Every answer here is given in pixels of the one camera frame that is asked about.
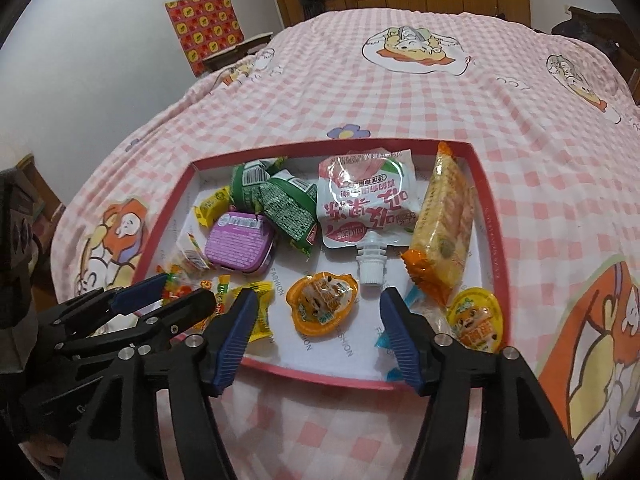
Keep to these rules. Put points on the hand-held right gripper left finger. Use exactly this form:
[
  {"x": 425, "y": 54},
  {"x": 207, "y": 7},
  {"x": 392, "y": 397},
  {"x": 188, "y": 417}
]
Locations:
[{"x": 235, "y": 340}]

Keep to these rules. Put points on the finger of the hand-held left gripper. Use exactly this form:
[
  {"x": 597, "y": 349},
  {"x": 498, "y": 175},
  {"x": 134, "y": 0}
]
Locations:
[
  {"x": 140, "y": 291},
  {"x": 185, "y": 310}
]

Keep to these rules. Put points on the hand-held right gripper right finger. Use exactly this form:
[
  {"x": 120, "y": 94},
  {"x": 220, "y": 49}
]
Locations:
[{"x": 400, "y": 340}]

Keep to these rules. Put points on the light blue candy packet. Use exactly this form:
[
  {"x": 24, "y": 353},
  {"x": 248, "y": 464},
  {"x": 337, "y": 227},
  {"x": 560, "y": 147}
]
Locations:
[{"x": 425, "y": 312}]

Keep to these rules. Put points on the yellow candy packet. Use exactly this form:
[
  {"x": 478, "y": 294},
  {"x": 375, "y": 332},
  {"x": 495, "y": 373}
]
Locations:
[
  {"x": 262, "y": 315},
  {"x": 210, "y": 208}
]

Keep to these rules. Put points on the striped candy packet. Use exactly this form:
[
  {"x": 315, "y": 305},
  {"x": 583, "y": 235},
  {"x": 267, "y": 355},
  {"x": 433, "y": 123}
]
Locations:
[{"x": 189, "y": 255}]

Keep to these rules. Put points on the yellow jelly cup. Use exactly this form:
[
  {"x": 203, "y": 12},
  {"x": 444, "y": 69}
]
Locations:
[{"x": 475, "y": 322}]

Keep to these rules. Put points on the orange jelly cup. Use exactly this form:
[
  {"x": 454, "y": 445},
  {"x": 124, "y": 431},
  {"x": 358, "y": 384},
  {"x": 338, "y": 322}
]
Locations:
[{"x": 320, "y": 305}]

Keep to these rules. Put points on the purple tin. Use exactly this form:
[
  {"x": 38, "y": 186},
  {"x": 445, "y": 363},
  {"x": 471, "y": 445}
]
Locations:
[{"x": 237, "y": 240}]

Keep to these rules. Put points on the red cardboard box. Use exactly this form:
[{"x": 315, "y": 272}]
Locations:
[{"x": 335, "y": 262}]

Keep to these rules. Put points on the orange cracker packet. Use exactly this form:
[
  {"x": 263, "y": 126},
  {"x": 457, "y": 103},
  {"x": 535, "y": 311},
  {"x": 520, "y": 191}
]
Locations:
[{"x": 445, "y": 230}]

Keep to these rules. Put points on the green snack packet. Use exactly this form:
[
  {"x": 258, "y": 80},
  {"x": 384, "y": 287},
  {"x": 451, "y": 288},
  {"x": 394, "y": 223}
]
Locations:
[
  {"x": 247, "y": 185},
  {"x": 290, "y": 210}
]

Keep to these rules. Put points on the pink drink pouch white spout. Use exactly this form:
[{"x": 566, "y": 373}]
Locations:
[{"x": 365, "y": 200}]

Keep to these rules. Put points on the wooden nightstand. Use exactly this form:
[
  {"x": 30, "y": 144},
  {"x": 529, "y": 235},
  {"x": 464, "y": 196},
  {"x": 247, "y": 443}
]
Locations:
[{"x": 47, "y": 200}]

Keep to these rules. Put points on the pink checked printed blanket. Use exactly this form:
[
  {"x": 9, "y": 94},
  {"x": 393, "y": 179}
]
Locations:
[{"x": 350, "y": 90}]

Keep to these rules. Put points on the wooden desk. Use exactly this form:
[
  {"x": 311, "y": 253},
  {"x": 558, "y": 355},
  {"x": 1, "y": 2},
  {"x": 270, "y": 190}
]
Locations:
[{"x": 240, "y": 50}]

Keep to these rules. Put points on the dark cloth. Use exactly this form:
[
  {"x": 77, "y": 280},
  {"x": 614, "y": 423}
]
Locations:
[{"x": 570, "y": 27}]

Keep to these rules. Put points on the dark wooden headboard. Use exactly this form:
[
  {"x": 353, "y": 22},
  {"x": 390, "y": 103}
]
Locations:
[{"x": 612, "y": 27}]

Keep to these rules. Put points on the red yellow wall poster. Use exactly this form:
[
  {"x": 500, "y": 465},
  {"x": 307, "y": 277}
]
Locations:
[{"x": 205, "y": 30}]

